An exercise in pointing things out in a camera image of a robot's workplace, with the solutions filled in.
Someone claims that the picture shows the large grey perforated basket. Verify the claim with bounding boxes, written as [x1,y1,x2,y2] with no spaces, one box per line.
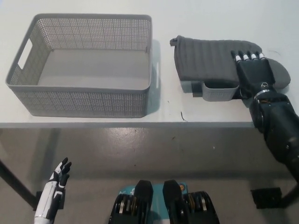
[5,13,154,118]

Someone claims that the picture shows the small grey perforated basket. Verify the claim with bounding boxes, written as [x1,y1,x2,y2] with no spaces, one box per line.
[202,81,240,103]

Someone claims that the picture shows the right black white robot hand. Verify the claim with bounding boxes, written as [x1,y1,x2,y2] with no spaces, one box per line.
[230,49,277,98]

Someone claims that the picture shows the black table leg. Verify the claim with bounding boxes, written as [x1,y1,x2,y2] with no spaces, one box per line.
[0,160,39,208]

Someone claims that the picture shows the grey quilted oven glove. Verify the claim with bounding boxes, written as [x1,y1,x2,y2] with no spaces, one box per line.
[170,35,292,89]

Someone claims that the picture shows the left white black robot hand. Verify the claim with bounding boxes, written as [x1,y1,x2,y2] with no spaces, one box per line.
[34,157,72,221]

